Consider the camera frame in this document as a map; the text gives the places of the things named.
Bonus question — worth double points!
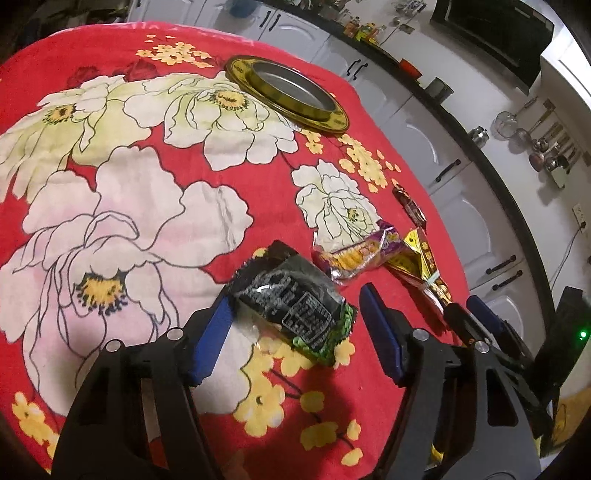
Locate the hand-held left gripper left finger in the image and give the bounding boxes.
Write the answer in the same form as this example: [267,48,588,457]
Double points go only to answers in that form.
[52,295,236,480]

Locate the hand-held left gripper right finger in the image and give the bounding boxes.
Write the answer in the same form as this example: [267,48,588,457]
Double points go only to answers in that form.
[359,283,541,480]

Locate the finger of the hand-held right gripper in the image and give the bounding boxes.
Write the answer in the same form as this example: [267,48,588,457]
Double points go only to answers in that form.
[465,294,555,409]
[442,301,490,348]

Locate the gold snack packet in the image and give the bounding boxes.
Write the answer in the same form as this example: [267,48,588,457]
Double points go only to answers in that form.
[385,227,457,309]

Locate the black green snack packet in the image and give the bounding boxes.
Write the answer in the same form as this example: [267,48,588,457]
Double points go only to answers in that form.
[231,240,359,368]

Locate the purple yellow snack packet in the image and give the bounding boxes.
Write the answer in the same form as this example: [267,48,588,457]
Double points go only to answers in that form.
[313,220,407,283]

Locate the dark red snack packet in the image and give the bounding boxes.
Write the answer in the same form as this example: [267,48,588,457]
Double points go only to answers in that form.
[392,184,428,227]

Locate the red floral blanket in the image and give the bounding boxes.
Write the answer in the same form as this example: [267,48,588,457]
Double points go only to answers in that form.
[0,21,472,477]

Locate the row of hanging kitchen utensils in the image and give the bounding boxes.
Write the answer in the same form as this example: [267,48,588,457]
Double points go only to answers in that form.
[515,99,591,190]

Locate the black kitchen countertop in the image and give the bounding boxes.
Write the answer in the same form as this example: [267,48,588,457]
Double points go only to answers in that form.
[259,0,556,324]

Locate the metal pot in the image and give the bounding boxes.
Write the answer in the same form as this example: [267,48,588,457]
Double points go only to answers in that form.
[425,78,451,103]

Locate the gold rimmed metal plate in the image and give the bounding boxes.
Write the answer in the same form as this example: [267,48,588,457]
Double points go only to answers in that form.
[225,55,351,136]

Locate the white upper cabinet row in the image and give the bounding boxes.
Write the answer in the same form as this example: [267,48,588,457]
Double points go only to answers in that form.
[539,39,591,112]

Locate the black range hood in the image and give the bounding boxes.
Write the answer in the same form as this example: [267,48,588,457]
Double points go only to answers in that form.
[430,0,555,95]

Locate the group of sauce bottles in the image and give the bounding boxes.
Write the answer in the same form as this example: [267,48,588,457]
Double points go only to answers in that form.
[344,15,385,45]

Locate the thin power cable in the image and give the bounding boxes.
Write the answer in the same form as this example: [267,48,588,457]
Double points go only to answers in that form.
[549,226,581,289]

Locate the wire strainer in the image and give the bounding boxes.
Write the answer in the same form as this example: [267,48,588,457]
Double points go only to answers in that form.
[493,98,539,140]

